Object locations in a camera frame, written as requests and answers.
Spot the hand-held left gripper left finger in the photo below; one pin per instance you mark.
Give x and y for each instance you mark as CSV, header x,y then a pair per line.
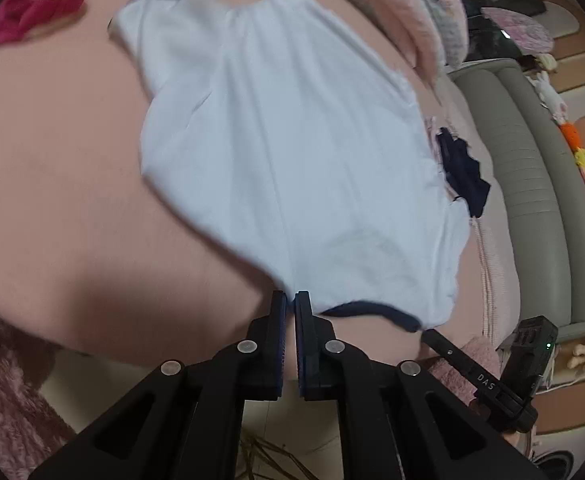
x,y
281,325

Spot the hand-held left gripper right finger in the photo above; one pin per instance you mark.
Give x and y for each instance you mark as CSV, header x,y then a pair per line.
x,y
301,325

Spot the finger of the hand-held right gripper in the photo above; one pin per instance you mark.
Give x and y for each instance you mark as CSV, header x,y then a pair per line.
x,y
450,352

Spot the white t-shirt navy trim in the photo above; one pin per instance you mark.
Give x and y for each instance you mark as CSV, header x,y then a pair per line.
x,y
297,160

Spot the pale pink pillow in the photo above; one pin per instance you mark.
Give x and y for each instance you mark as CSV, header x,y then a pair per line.
x,y
497,270
467,115

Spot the grey-green padded headboard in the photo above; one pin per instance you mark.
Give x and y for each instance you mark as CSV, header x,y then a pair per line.
x,y
532,185

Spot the orange carrot plush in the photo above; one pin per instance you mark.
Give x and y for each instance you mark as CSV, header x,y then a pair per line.
x,y
571,137

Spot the white rabbit plush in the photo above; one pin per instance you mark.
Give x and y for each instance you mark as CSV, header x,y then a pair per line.
x,y
547,95

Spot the pink bed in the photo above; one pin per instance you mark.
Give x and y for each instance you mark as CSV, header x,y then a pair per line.
x,y
72,160

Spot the pink fluffy rug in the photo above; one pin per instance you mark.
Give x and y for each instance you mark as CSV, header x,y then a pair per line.
x,y
12,385

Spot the cream small plush toy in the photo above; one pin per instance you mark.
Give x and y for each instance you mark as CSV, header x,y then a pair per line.
x,y
547,61

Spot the pink folded quilt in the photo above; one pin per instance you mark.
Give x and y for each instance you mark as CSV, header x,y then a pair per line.
x,y
412,20

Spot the pink hanging garment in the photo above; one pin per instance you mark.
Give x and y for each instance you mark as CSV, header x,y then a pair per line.
x,y
517,30

